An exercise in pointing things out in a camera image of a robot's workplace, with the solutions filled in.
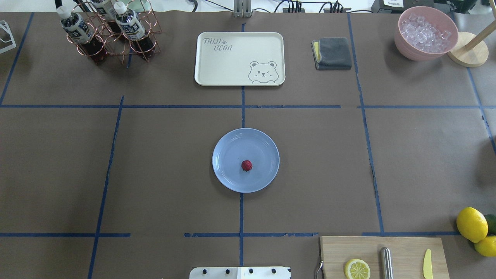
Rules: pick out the yellow plastic knife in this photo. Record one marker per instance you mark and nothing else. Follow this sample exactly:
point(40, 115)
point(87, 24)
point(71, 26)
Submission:
point(427, 265)

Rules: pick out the cream bear tray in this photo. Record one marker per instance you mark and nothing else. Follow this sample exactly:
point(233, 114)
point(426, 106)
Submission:
point(240, 59)

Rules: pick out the bottle white cap front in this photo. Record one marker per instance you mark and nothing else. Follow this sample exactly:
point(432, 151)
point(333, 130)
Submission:
point(129, 22)

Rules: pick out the bottle white cap rear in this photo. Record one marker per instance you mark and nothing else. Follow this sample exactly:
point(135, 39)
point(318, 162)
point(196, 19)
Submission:
point(105, 8)

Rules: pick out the wooden stand with paper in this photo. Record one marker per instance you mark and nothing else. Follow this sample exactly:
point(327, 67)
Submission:
point(470, 49)

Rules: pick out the red strawberry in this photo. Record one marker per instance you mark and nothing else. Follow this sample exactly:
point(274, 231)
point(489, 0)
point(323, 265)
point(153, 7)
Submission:
point(246, 165)

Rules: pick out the blue plate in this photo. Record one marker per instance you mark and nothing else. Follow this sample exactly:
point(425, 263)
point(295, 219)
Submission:
point(245, 144)

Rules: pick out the bottle white cap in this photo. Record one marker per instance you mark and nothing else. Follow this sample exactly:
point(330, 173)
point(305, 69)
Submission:
point(129, 22)
point(76, 28)
point(105, 8)

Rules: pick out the grey folded cloth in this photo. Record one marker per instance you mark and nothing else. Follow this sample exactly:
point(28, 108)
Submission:
point(331, 53)

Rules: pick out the copper wire bottle rack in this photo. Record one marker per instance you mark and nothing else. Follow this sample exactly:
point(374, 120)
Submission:
point(108, 39)

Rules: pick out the green bowl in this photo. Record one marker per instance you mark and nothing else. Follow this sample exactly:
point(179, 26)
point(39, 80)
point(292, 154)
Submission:
point(139, 5)

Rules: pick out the yellow lemon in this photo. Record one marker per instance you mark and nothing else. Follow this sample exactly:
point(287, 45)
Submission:
point(486, 247)
point(472, 224)

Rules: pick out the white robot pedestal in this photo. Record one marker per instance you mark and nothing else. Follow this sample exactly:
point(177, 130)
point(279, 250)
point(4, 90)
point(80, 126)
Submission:
point(262, 272)

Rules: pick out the bottle white cap left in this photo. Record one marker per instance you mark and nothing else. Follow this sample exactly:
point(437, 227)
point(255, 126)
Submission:
point(76, 28)

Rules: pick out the pink bowl with ice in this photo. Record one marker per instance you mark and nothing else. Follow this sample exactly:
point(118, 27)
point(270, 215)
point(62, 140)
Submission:
point(424, 33)

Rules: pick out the green lime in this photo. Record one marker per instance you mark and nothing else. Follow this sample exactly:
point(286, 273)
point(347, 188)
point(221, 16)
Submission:
point(491, 223)

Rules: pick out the white wire cup rack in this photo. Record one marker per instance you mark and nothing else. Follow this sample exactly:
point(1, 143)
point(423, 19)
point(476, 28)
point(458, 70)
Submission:
point(6, 38)

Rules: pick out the lemon half slice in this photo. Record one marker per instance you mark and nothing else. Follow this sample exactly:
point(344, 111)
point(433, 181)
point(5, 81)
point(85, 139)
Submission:
point(357, 269)

